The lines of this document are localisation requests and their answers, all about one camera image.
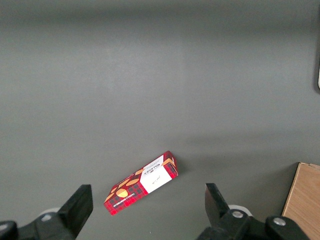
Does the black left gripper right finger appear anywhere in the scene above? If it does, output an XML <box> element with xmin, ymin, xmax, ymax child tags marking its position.
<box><xmin>197</xmin><ymin>183</ymin><xmax>311</xmax><ymax>240</ymax></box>

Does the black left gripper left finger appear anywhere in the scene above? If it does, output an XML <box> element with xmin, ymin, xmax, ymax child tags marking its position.
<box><xmin>0</xmin><ymin>184</ymin><xmax>94</xmax><ymax>240</ymax></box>

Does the wooden drawer cabinet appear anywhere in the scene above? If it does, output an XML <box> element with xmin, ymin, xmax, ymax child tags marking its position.
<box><xmin>281</xmin><ymin>162</ymin><xmax>320</xmax><ymax>240</ymax></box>

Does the red tartan cookie box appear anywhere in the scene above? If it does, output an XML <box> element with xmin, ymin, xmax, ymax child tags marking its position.
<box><xmin>103</xmin><ymin>150</ymin><xmax>179</xmax><ymax>217</ymax></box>

